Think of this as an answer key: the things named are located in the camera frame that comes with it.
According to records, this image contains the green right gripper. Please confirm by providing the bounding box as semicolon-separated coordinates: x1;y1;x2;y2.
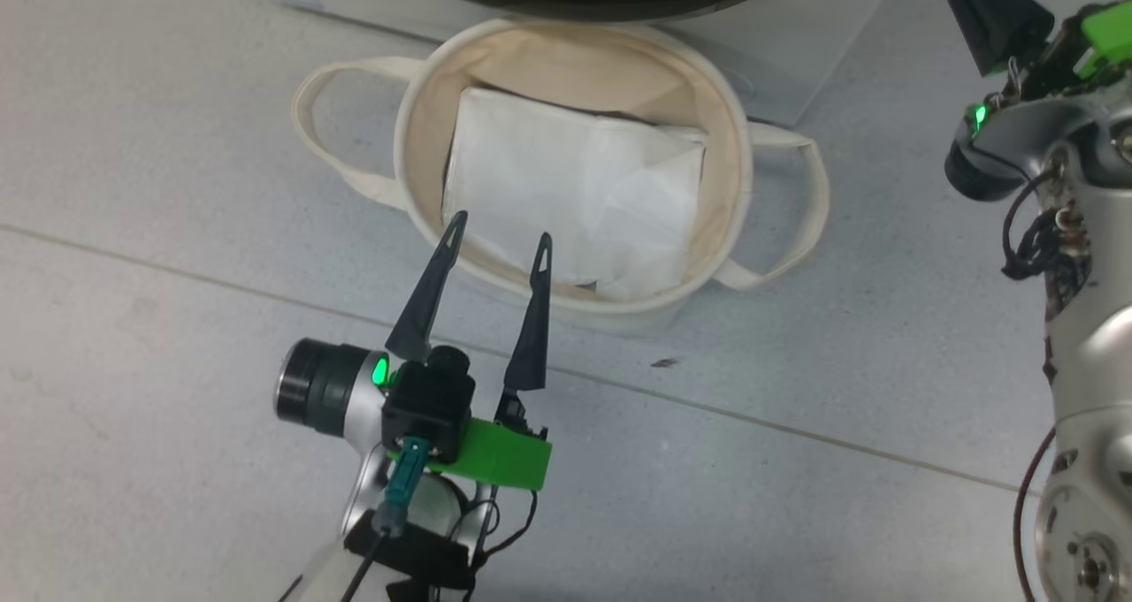
934;0;1132;101

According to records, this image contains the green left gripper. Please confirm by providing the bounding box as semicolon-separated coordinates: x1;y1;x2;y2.
385;210;555;493

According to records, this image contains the cream fabric laundry basket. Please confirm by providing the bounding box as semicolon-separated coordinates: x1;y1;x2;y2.
291;16;832;339

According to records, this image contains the white washing machine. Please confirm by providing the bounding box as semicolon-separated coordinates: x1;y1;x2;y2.
248;0;908;131

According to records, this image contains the teal plug left camera cable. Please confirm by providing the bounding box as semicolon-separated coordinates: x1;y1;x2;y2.
340;436;432;602

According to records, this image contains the thin black cable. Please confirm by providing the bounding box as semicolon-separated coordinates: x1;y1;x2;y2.
458;487;539;578

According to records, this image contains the black cable bundle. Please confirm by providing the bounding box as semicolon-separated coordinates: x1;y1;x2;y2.
1000;167;1094;286

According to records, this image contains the thin reddish brown cable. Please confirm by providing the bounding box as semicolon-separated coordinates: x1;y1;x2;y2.
1012;423;1059;602

